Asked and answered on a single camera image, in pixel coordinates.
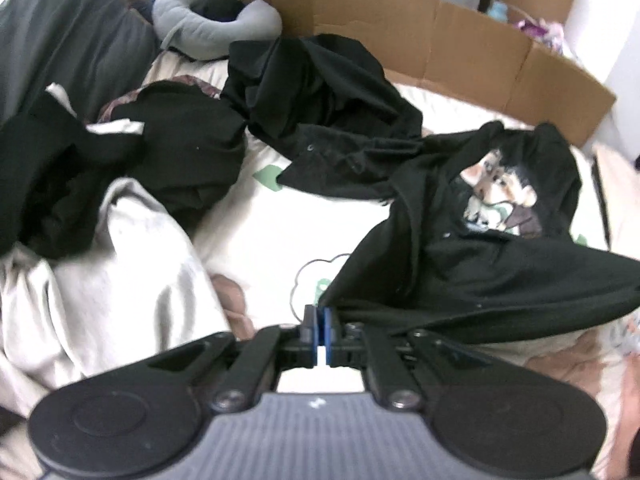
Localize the black buttoned garment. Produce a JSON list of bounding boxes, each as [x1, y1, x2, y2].
[[220, 34, 426, 206]]

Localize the purple white plastic bag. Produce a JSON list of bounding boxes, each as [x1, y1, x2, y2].
[[515, 17, 566, 51]]

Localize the beige folded shirt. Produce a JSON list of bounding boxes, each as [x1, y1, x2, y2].
[[595, 142, 640, 261]]

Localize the cream printed bed sheet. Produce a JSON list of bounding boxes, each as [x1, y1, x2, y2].
[[0, 52, 640, 480]]

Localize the grey neck pillow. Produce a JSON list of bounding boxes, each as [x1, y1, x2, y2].
[[151, 0, 283, 61]]

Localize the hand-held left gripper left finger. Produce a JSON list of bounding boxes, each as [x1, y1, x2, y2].
[[145, 305, 321, 413]]

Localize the black white-striped garment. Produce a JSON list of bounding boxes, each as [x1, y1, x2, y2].
[[0, 80, 247, 261]]

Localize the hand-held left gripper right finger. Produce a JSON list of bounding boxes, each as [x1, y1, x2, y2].
[[320, 306, 493, 411]]

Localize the black fabric strip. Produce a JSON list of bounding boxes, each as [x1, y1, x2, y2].
[[591, 152, 612, 253]]

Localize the dark grey pillow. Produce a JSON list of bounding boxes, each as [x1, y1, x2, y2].
[[0, 0, 158, 123]]

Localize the cream sweatshirt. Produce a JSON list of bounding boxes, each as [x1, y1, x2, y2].
[[0, 177, 233, 411]]

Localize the brown flattened cardboard box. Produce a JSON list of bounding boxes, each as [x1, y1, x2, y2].
[[215, 0, 617, 146]]

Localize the black cartoon print t-shirt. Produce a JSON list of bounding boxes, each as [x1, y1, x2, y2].
[[325, 121, 640, 346]]

